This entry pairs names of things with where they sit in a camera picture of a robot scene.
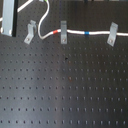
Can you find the left grey cable clip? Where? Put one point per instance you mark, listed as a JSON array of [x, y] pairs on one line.
[[32, 29]]

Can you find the grey cable clip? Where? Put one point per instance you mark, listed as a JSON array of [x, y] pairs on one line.
[[113, 33], [32, 29], [63, 32]]

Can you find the right grey cable clip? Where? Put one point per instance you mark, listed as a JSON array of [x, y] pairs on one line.
[[113, 33]]

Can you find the middle grey cable clip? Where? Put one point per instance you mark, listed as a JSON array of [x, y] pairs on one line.
[[63, 32]]

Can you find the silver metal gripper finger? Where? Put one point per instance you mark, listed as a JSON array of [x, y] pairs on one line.
[[9, 21]]

